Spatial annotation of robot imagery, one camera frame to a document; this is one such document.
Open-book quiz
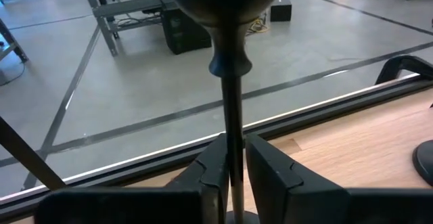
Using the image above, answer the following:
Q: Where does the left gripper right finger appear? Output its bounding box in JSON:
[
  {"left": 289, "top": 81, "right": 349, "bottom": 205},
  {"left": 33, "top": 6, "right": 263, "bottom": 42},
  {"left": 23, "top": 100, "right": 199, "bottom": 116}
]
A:
[{"left": 245, "top": 132, "right": 350, "bottom": 224}]

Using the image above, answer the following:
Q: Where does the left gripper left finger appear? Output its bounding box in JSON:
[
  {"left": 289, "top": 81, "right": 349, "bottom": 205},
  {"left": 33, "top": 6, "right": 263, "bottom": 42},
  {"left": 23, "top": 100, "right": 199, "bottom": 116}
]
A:
[{"left": 165, "top": 132, "right": 231, "bottom": 224}]

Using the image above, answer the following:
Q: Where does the black metal candlestick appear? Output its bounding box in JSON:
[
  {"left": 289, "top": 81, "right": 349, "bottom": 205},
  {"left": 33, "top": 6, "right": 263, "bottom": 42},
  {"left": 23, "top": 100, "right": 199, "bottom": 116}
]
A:
[
  {"left": 165, "top": 0, "right": 285, "bottom": 224},
  {"left": 411, "top": 139, "right": 433, "bottom": 187}
]

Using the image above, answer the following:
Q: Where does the black computer tower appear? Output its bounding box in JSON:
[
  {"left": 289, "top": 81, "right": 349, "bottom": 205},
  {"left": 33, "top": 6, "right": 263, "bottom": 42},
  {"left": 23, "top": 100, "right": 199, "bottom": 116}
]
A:
[{"left": 160, "top": 0, "right": 212, "bottom": 55}]

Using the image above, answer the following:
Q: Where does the small black box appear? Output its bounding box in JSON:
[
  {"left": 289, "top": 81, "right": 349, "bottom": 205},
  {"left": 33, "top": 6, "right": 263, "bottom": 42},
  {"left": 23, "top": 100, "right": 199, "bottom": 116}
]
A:
[{"left": 269, "top": 0, "right": 293, "bottom": 23}]

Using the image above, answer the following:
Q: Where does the black metal table frame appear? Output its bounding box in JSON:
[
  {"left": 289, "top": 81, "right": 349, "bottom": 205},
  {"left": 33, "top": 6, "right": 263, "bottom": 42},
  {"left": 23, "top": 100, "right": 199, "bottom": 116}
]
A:
[{"left": 0, "top": 76, "right": 433, "bottom": 224}]

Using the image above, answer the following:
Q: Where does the yellow floor cable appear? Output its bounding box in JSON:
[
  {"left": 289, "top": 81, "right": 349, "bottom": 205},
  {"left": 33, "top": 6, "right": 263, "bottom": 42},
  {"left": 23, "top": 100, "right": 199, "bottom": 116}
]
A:
[{"left": 246, "top": 16, "right": 270, "bottom": 36}]

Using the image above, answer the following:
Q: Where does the grey metal workbench frame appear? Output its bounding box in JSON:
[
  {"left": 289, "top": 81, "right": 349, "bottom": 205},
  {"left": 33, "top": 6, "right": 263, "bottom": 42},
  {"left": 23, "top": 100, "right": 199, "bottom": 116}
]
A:
[{"left": 76, "top": 0, "right": 177, "bottom": 58}]

